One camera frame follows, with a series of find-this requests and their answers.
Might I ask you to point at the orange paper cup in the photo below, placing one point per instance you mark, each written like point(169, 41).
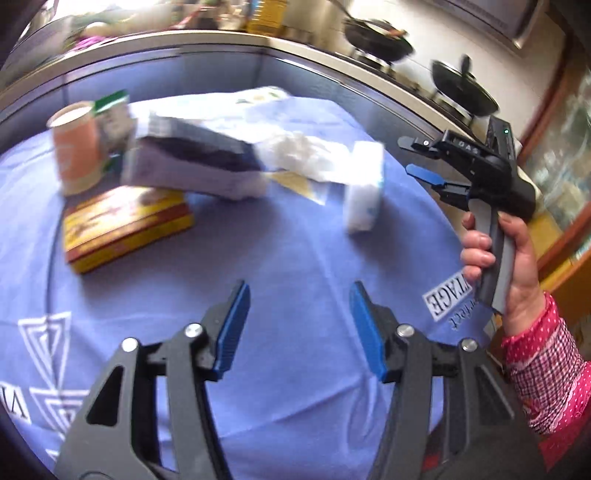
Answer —
point(76, 147)

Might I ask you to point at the range hood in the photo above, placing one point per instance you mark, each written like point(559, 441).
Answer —
point(494, 21)

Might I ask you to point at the gas stove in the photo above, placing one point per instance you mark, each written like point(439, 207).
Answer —
point(376, 62)

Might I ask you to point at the yellow and red box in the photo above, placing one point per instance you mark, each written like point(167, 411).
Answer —
point(124, 226)

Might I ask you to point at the clear plastic bottle green label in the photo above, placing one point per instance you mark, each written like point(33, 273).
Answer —
point(113, 122)

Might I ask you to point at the white and purple packaging bag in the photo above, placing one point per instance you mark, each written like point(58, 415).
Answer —
point(184, 161)

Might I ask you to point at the white carton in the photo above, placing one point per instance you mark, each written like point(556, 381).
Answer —
point(364, 184)

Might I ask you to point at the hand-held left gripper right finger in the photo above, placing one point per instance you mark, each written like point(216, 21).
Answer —
point(364, 327)

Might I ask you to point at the blue printed tablecloth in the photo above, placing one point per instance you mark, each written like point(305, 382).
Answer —
point(286, 258)

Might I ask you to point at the wooden framed glass door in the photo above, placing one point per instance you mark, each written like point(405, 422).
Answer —
point(565, 152)

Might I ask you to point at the person's red clothing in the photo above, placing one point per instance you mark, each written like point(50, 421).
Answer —
point(569, 454)

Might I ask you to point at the person's right hand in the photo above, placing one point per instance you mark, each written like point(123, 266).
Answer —
point(521, 277)

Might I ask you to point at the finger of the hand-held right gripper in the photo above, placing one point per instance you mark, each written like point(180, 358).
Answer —
point(422, 174)
point(420, 145)

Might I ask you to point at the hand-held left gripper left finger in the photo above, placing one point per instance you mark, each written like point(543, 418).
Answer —
point(233, 323)

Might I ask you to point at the black pan with lid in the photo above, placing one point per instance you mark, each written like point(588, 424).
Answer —
point(461, 87)

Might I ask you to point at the white printed plastic bag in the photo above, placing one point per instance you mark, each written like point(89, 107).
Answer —
point(263, 97)

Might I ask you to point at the person's right forearm pink sleeve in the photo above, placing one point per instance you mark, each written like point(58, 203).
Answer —
point(549, 364)

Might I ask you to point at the yellow cooking oil bottle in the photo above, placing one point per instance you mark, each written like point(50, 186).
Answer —
point(264, 16)

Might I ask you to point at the black wok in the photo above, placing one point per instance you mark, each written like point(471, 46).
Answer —
point(378, 41)

